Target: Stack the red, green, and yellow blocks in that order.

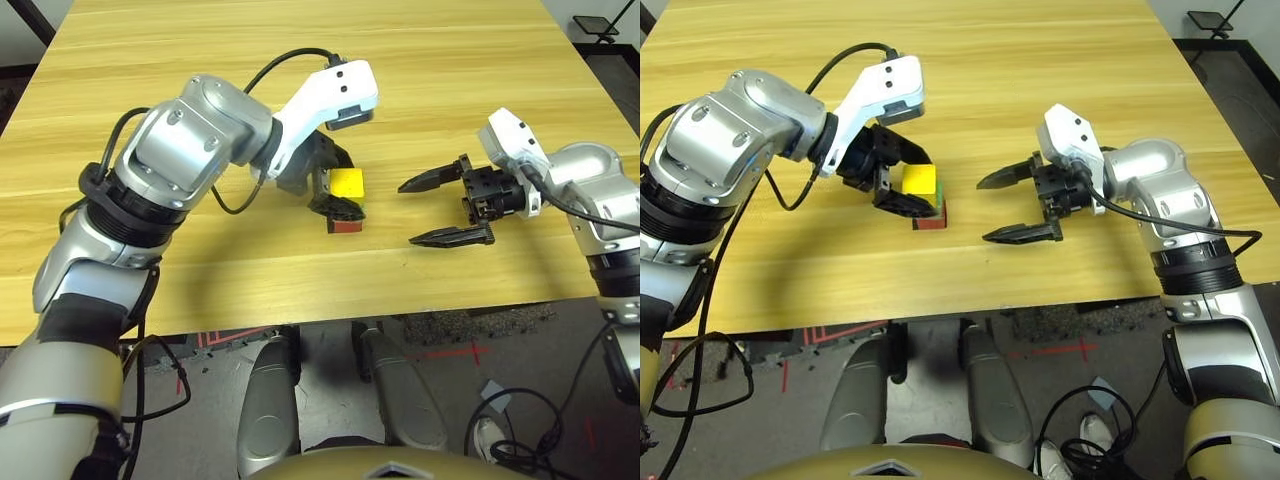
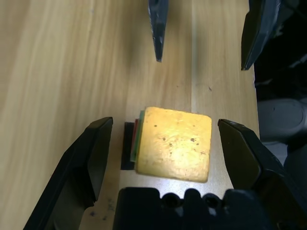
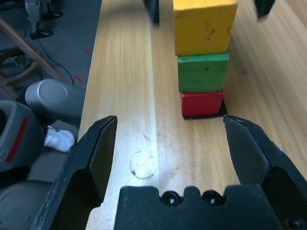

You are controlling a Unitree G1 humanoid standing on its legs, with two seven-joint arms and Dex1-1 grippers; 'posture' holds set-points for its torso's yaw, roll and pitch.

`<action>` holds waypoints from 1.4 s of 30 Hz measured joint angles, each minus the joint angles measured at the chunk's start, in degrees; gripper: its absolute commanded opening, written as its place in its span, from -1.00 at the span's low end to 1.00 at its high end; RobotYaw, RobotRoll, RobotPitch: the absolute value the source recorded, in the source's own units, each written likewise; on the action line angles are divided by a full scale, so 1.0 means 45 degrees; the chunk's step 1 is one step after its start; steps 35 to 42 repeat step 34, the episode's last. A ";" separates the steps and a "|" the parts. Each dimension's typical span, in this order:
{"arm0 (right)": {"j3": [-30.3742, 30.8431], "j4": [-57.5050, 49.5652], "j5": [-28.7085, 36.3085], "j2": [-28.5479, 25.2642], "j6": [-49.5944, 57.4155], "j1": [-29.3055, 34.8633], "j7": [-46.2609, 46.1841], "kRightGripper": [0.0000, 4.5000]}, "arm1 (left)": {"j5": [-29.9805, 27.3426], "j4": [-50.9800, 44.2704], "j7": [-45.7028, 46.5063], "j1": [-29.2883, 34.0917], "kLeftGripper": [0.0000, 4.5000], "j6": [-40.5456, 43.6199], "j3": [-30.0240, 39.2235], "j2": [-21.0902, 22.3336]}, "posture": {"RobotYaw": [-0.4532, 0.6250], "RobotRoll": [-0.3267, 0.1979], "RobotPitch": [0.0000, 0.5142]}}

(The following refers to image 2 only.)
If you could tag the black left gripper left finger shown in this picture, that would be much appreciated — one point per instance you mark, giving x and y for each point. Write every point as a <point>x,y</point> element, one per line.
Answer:
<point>72,179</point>

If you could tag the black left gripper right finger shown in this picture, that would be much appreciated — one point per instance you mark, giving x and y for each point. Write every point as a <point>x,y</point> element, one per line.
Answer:
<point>275,187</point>

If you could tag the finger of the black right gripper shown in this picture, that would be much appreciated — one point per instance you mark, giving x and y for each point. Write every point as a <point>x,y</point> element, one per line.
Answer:
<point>158,24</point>
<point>256,28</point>

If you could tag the green block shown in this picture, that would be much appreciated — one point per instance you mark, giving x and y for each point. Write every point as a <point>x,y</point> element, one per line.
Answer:
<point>137,143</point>

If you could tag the yellow block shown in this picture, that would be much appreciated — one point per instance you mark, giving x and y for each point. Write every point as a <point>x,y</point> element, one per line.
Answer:
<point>175,143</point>

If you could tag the red block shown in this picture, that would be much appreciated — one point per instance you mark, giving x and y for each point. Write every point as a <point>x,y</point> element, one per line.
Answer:
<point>133,137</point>

